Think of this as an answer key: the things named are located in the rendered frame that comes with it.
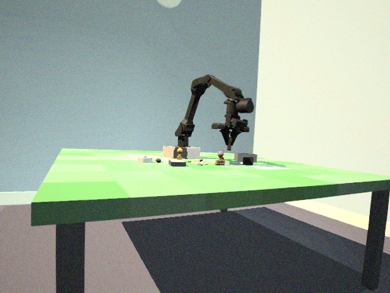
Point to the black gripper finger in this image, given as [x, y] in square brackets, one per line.
[234, 134]
[225, 135]

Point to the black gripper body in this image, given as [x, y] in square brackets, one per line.
[225, 126]

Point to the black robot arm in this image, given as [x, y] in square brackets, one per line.
[198, 88]

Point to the beige stamp pad tin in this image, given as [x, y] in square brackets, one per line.
[177, 163]

